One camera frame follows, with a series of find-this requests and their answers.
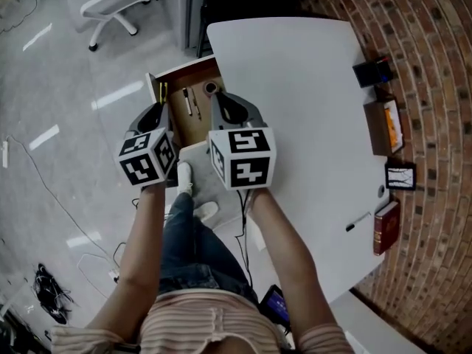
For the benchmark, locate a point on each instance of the red hardcover book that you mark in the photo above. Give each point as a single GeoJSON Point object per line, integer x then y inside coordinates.
{"type": "Point", "coordinates": [387, 227]}

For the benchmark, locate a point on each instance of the person's left forearm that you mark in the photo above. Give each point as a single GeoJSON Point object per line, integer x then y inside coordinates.
{"type": "Point", "coordinates": [140, 253]}

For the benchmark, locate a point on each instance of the blue jeans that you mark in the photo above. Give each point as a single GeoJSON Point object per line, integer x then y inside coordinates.
{"type": "Point", "coordinates": [199, 256]}

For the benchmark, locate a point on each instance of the white cabinet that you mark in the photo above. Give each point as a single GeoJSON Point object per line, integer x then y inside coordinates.
{"type": "Point", "coordinates": [190, 9]}

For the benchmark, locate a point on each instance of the black device blue screen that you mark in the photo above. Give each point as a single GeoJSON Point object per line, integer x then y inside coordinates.
{"type": "Point", "coordinates": [276, 302]}

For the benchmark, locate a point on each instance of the black picture frame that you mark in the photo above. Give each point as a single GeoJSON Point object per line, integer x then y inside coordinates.
{"type": "Point", "coordinates": [400, 176]}

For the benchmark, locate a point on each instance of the person's right forearm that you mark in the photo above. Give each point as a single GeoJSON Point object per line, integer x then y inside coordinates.
{"type": "Point", "coordinates": [291, 256]}

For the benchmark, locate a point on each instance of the thin dark pen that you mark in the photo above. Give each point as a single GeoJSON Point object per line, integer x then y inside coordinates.
{"type": "Point", "coordinates": [196, 105]}

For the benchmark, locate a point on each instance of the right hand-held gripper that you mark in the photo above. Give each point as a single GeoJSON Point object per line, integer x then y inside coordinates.
{"type": "Point", "coordinates": [243, 157]}

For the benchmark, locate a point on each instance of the striped pink top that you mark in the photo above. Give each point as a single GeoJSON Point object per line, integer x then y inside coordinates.
{"type": "Point", "coordinates": [206, 326]}

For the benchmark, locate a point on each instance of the black pen holder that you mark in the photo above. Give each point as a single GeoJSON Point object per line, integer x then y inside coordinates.
{"type": "Point", "coordinates": [367, 74]}

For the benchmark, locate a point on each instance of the white office chair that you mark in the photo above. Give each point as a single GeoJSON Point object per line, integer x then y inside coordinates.
{"type": "Point", "coordinates": [107, 2]}

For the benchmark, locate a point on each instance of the brown tape roll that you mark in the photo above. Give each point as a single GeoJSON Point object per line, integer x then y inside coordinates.
{"type": "Point", "coordinates": [211, 87]}

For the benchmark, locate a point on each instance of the white desk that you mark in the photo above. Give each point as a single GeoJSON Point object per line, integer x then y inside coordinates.
{"type": "Point", "coordinates": [295, 87]}

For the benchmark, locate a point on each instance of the black white marker pen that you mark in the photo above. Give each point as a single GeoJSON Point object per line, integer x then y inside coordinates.
{"type": "Point", "coordinates": [357, 221]}

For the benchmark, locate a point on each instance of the black capped white marker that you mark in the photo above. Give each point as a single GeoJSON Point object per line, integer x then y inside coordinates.
{"type": "Point", "coordinates": [187, 101]}

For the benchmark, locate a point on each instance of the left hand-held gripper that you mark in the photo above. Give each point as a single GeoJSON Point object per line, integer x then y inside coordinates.
{"type": "Point", "coordinates": [142, 149]}

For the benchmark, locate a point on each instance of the white side table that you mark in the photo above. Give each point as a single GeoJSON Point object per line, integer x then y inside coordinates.
{"type": "Point", "coordinates": [368, 326]}

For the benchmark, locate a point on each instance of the orange card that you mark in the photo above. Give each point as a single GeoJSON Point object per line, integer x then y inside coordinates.
{"type": "Point", "coordinates": [389, 125]}

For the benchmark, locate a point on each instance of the white shoe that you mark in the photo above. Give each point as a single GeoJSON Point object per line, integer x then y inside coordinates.
{"type": "Point", "coordinates": [184, 177]}
{"type": "Point", "coordinates": [206, 211]}

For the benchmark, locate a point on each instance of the yellow black tool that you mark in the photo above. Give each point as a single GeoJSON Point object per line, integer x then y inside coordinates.
{"type": "Point", "coordinates": [164, 91]}

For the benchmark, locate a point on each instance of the wooden drawer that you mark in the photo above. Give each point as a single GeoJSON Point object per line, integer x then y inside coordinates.
{"type": "Point", "coordinates": [184, 124]}

